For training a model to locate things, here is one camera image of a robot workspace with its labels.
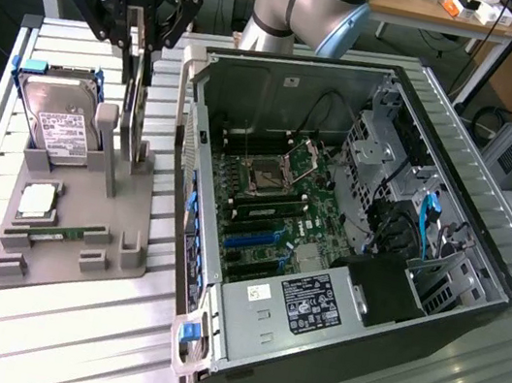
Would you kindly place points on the metal socket cover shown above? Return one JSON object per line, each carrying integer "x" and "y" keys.
{"x": 310, "y": 145}

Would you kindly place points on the orange and white box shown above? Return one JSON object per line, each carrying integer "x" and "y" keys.
{"x": 450, "y": 7}

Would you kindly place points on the green RAM stick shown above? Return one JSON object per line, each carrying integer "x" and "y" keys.
{"x": 57, "y": 233}

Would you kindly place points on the perforated metal disk bay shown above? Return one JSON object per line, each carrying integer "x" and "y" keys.
{"x": 371, "y": 152}

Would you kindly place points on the black plastic shroud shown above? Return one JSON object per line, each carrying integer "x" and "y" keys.
{"x": 382, "y": 291}

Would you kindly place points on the black and white box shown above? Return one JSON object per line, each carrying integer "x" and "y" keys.
{"x": 467, "y": 3}

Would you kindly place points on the black RAM slot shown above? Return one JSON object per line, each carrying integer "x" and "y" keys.
{"x": 258, "y": 142}
{"x": 256, "y": 137}
{"x": 265, "y": 194}
{"x": 267, "y": 204}
{"x": 256, "y": 132}
{"x": 266, "y": 199}
{"x": 258, "y": 147}

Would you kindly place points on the black tripod pole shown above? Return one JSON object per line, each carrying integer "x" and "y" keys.
{"x": 505, "y": 51}

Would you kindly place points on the thin socket locking lever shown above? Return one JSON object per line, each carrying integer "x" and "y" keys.
{"x": 246, "y": 143}

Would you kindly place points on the hard disk in blue carrier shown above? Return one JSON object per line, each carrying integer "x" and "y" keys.
{"x": 50, "y": 98}

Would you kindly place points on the silver chipset heatsink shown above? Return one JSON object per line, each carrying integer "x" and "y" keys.
{"x": 312, "y": 262}

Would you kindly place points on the graphics card with black shroud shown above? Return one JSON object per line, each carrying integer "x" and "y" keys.
{"x": 135, "y": 107}

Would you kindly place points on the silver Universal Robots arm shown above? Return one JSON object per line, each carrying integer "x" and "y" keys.
{"x": 306, "y": 8}

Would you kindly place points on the gray plastic parts rack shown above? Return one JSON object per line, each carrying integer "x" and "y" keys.
{"x": 80, "y": 216}

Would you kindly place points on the white cardboard box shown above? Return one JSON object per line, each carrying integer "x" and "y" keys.
{"x": 494, "y": 16}

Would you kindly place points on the green Dell motherboard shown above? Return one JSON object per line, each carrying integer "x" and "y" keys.
{"x": 324, "y": 210}

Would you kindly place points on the silver CPU chip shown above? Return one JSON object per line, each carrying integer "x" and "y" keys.
{"x": 38, "y": 201}

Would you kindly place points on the CPU socket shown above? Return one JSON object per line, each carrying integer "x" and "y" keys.
{"x": 266, "y": 176}

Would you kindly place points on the gray power supply unit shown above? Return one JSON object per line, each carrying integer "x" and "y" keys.
{"x": 252, "y": 328}

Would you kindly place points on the slotted metal disk bay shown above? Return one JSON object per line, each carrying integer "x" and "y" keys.
{"x": 441, "y": 286}

